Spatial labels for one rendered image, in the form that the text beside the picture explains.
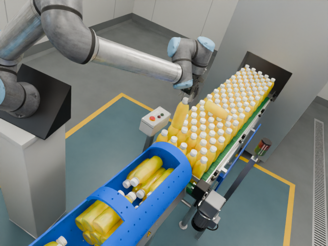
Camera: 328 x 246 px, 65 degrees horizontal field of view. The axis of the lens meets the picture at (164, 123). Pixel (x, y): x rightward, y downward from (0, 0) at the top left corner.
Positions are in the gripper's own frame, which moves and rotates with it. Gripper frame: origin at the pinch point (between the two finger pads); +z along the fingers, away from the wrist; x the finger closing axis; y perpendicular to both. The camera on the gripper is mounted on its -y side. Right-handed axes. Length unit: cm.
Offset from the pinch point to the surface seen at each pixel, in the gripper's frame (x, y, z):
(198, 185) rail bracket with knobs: 31.7, 16.3, 34.1
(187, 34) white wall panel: -182, -371, 113
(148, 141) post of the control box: -15.6, -0.7, 47.3
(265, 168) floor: 75, -159, 133
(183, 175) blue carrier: 24.4, 31.8, 16.8
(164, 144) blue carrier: 7.0, 26.4, 12.3
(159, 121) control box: -11.3, 0.8, 24.5
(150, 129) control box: -12.8, 7.4, 28.1
